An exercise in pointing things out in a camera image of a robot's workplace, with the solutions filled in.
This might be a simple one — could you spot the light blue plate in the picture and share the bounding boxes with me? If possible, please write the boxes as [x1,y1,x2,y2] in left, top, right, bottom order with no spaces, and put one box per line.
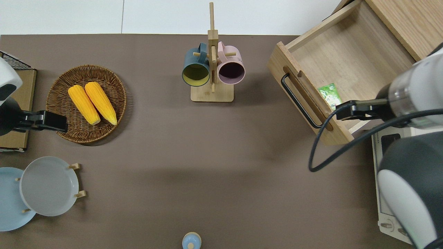
[0,167,37,232]

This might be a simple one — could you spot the wooden mug tree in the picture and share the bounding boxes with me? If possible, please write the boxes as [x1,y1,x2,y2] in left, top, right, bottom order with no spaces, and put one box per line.
[191,2,234,103]

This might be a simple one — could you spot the wooden plate rack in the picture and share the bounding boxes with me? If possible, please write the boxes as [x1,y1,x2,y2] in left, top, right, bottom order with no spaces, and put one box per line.
[15,163,86,213]

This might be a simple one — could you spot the brown wicker basket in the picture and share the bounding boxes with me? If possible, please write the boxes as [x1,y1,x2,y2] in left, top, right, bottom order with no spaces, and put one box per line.
[46,65,127,144]

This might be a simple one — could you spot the small blue round bell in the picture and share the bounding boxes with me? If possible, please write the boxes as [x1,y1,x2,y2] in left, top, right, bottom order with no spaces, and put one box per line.
[182,232,202,249]

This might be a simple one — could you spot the yellow corn cob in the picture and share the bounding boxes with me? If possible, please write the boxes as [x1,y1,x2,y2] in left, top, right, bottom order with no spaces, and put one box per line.
[68,85,101,125]
[85,82,117,126]

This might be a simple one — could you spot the dark blue mug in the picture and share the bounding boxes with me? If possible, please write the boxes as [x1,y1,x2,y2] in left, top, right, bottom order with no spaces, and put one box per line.
[182,43,210,87]

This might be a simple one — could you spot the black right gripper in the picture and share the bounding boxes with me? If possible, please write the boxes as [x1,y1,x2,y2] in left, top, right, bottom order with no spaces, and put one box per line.
[336,99,388,122]

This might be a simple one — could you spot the grey plate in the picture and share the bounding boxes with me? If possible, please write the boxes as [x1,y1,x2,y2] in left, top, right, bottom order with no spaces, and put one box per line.
[19,156,79,217]

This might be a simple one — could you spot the green packet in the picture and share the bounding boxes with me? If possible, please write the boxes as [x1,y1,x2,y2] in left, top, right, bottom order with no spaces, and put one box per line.
[318,83,343,111]

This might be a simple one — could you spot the black metal drawer handle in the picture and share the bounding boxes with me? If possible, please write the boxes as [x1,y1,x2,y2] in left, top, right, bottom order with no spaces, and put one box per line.
[281,73,324,129]

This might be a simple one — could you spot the white toaster oven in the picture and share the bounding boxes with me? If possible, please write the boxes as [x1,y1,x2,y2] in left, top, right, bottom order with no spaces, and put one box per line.
[371,126,416,244]

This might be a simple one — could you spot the pink mug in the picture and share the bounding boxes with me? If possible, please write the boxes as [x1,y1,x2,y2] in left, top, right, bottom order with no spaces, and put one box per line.
[217,41,246,85]

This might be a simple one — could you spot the black wire wooden shelf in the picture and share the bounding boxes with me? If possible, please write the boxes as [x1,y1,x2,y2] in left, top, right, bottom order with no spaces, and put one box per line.
[0,51,37,153]

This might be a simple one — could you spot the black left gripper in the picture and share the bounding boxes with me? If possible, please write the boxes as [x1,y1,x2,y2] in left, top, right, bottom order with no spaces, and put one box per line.
[21,110,68,133]

